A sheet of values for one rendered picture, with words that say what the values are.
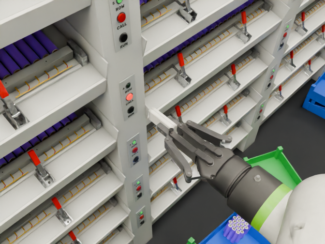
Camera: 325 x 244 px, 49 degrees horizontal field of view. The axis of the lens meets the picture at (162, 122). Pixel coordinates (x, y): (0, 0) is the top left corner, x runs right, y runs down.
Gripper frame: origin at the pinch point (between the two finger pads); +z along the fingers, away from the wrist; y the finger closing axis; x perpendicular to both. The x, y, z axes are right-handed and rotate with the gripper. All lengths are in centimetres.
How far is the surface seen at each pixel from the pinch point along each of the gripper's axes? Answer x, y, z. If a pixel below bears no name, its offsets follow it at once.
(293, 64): -49, 93, 13
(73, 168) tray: -11.1, -17.1, 11.0
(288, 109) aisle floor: -87, 105, 12
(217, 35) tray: -8.2, 39.6, 17.6
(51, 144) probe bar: -7.2, -18.0, 16.9
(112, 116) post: -3.1, -5.1, 10.7
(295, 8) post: -11, 72, 11
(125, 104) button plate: -1.1, -1.7, 10.1
